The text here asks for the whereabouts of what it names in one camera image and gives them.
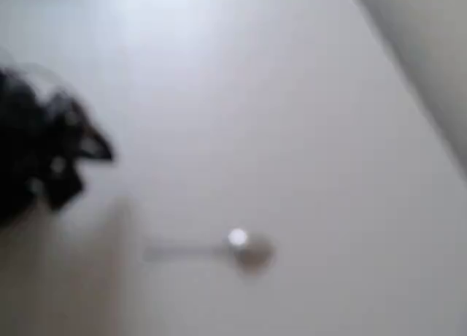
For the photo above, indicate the silver metal spoon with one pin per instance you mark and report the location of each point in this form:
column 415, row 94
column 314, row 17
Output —
column 251, row 253

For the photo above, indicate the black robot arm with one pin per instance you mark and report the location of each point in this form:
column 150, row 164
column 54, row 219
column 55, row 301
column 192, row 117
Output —
column 16, row 142

